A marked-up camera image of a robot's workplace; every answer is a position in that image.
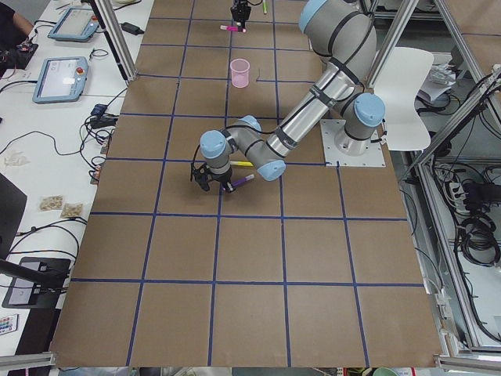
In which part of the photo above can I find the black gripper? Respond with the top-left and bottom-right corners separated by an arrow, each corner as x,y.
230,0 -> 251,22
198,165 -> 235,193

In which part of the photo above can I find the pink marker pen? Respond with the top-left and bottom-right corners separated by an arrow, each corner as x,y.
220,25 -> 247,33

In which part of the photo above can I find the purple marker pen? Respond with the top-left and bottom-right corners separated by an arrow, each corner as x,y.
231,174 -> 255,189

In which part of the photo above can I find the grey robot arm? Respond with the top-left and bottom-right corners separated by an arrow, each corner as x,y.
191,1 -> 386,192

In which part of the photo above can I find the pink plastic cup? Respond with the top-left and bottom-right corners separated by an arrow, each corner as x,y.
230,58 -> 251,89

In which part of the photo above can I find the yellow highlighter pen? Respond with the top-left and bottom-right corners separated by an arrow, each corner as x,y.
230,161 -> 254,167

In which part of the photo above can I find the black power adapter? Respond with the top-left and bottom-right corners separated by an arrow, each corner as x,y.
121,22 -> 144,35

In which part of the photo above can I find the blue usb hub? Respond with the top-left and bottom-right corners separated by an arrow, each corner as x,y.
91,103 -> 107,117

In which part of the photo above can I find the blue teach pendant far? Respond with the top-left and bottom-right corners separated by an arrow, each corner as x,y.
48,7 -> 99,42

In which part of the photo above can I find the blue teach pendant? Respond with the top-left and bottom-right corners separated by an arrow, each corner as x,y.
48,7 -> 99,42
32,56 -> 88,104

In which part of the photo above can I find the bag of small parts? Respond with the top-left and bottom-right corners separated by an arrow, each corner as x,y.
38,195 -> 64,212

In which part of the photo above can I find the white plastic chair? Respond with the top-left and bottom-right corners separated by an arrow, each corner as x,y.
373,47 -> 434,151

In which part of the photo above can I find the blue teach pendant near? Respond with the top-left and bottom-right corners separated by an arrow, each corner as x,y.
32,56 -> 88,104

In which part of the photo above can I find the black monitor stand base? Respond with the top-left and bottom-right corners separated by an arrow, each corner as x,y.
1,257 -> 70,309

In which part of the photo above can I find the rgb remote control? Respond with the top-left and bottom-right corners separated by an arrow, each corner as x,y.
0,313 -> 19,335

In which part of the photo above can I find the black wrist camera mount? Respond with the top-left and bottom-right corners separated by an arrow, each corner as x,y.
190,163 -> 208,186

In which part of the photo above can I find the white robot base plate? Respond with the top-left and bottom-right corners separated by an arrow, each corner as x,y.
320,119 -> 386,168

